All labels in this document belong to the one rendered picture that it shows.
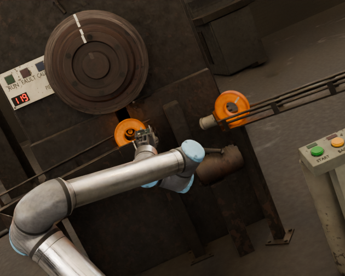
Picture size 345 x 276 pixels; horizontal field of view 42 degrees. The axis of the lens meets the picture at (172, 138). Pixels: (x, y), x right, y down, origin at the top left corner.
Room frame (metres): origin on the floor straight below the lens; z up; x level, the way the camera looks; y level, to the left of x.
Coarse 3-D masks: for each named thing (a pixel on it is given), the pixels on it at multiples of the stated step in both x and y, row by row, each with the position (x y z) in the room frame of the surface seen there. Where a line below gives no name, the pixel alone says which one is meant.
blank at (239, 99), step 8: (224, 96) 1.96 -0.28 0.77; (232, 96) 1.94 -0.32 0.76; (240, 96) 1.93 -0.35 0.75; (216, 104) 1.99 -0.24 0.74; (224, 104) 1.97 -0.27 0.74; (240, 104) 1.93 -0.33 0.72; (248, 104) 1.93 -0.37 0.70; (216, 112) 2.00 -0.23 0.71; (224, 112) 1.98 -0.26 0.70; (248, 112) 1.93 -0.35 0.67; (240, 120) 1.95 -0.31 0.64
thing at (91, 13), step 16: (80, 16) 2.11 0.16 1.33; (96, 16) 2.11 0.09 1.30; (112, 16) 2.11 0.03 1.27; (48, 48) 2.10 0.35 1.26; (144, 48) 2.11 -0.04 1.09; (48, 64) 2.10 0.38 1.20; (144, 64) 2.11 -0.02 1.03; (48, 80) 2.10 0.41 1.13; (144, 80) 2.11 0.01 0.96; (64, 96) 2.10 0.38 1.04; (128, 96) 2.11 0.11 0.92; (96, 112) 2.11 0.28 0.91
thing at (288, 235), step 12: (240, 132) 1.95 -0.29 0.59; (240, 144) 1.96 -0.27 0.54; (252, 156) 1.95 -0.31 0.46; (252, 168) 1.95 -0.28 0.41; (252, 180) 1.96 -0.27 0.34; (264, 180) 1.97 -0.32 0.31; (264, 192) 1.94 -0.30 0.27; (264, 204) 1.96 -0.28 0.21; (276, 216) 1.95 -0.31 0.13; (276, 228) 1.95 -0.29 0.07; (276, 240) 1.95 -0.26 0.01; (288, 240) 1.91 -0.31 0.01
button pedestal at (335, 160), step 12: (336, 132) 1.45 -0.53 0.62; (324, 144) 1.42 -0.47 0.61; (300, 156) 1.46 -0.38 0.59; (312, 156) 1.40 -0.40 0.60; (324, 156) 1.38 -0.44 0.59; (336, 156) 1.36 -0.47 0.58; (312, 168) 1.37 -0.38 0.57; (324, 168) 1.36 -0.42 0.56; (336, 168) 1.37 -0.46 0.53; (336, 180) 1.39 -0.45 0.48; (336, 192) 1.43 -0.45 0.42
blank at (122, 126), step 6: (126, 120) 2.13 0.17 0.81; (132, 120) 2.13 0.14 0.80; (138, 120) 2.15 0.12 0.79; (120, 126) 2.13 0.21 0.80; (126, 126) 2.13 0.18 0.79; (132, 126) 2.13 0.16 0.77; (138, 126) 2.13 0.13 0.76; (144, 126) 2.14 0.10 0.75; (114, 132) 2.15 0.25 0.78; (120, 132) 2.13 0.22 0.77; (120, 138) 2.13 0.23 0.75; (120, 144) 2.13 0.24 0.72
